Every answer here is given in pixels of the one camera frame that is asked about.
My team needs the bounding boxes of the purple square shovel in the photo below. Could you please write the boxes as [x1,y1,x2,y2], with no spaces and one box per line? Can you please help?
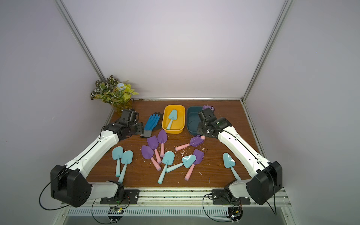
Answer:
[184,149,204,181]
[175,135,205,152]
[202,105,215,112]
[147,136,162,164]

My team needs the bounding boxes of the teal plastic storage box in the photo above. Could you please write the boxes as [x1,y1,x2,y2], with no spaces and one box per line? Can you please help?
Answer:
[186,106,203,136]

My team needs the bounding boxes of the yellow plastic storage box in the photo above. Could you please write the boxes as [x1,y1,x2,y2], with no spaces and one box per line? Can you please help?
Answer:
[162,105,186,134]

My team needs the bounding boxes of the purple pointed shovel top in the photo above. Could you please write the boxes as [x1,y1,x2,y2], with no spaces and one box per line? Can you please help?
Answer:
[157,129,167,158]

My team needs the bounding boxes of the purple pointed shovel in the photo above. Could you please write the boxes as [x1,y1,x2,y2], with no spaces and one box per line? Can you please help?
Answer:
[141,145,161,171]
[157,129,167,158]

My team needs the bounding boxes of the teal shovel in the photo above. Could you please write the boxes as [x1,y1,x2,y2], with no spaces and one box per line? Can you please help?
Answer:
[112,146,124,177]
[157,151,175,184]
[118,150,134,183]
[166,109,178,130]
[223,153,242,181]

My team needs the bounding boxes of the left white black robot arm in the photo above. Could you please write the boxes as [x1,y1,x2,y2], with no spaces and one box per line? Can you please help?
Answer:
[50,109,143,207]

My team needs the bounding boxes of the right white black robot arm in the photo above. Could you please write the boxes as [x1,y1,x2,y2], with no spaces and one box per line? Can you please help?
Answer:
[197,108,283,205]

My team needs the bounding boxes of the blue grey gardening glove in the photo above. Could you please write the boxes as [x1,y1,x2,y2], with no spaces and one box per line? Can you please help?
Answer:
[140,112,163,138]

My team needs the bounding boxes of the purple pointed shovel lower left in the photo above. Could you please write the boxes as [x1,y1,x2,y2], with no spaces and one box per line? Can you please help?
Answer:
[141,145,161,171]

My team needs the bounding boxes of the artificial plant in glass vase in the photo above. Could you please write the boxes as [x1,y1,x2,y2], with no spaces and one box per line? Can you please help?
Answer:
[90,75,139,113]

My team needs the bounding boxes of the teal shovel lying sideways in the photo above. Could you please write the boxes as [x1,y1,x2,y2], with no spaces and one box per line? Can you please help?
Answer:
[166,155,196,173]

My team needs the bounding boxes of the left small circuit board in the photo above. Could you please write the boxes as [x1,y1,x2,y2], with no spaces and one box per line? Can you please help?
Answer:
[108,207,124,223]

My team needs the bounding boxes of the small circuit board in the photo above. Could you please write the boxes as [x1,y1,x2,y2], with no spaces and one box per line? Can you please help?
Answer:
[228,205,243,223]
[108,207,124,223]

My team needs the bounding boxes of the right small circuit board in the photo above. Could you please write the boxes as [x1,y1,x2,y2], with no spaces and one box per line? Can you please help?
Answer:
[228,205,243,223]

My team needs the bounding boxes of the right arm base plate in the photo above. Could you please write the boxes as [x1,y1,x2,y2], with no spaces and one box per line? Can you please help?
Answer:
[211,189,250,205]

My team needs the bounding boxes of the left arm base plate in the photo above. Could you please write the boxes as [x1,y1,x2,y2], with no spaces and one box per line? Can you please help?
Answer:
[100,189,140,205]

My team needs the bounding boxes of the aluminium front rail frame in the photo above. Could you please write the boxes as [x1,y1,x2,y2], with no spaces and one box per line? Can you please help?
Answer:
[52,188,299,225]

